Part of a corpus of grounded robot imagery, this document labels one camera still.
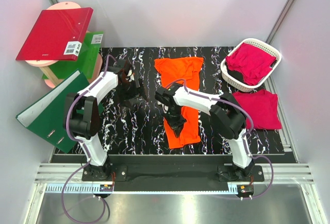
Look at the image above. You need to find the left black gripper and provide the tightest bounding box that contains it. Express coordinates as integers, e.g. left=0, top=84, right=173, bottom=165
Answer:
left=117, top=78, right=147, bottom=109

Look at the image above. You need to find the purple cable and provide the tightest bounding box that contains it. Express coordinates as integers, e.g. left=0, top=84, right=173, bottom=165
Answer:
left=61, top=55, right=119, bottom=222
left=164, top=79, right=274, bottom=199

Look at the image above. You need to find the red ring binder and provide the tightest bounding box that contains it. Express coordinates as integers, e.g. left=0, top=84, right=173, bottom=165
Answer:
left=16, top=7, right=93, bottom=61

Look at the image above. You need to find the pink t shirt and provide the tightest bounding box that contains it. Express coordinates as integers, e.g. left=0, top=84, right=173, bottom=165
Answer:
left=225, top=43, right=276, bottom=85
left=233, top=89, right=282, bottom=130

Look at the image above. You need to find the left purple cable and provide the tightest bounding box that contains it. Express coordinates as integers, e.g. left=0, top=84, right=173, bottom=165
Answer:
left=61, top=55, right=119, bottom=222

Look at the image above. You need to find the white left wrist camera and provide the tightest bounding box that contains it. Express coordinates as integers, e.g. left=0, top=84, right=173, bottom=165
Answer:
left=126, top=70, right=135, bottom=82

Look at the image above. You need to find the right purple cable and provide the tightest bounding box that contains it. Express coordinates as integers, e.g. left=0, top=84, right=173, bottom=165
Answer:
left=164, top=79, right=274, bottom=199

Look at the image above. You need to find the pink wooden stool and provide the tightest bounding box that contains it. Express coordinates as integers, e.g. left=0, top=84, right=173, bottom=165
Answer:
left=16, top=2, right=103, bottom=88

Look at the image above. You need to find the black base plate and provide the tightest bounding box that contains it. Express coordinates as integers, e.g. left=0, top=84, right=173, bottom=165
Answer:
left=82, top=164, right=265, bottom=182

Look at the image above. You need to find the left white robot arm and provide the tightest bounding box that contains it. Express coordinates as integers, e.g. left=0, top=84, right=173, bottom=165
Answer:
left=63, top=59, right=147, bottom=181

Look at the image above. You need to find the aluminium rail frame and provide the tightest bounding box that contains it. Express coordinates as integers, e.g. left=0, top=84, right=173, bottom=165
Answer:
left=23, top=141, right=328, bottom=224

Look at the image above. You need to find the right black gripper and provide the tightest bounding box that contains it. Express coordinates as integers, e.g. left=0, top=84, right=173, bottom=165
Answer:
left=161, top=106, right=187, bottom=138

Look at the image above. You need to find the orange t shirt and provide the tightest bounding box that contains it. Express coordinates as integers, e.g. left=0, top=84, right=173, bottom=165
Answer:
left=154, top=57, right=204, bottom=149

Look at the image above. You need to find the light green folder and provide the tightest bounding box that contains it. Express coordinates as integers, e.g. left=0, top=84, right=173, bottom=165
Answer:
left=49, top=31, right=104, bottom=83

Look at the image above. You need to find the dark green ring binder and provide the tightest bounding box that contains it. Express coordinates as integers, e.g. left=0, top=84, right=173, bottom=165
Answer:
left=16, top=70, right=89, bottom=153

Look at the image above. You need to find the black garment in basket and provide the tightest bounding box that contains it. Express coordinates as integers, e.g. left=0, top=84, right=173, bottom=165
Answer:
left=225, top=62, right=268, bottom=85

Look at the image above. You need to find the pink t shirt in basket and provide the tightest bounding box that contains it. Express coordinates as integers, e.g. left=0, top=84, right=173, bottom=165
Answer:
left=225, top=43, right=276, bottom=85

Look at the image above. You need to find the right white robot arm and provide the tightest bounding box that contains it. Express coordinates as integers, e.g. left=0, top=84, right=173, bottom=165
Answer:
left=155, top=83, right=255, bottom=181

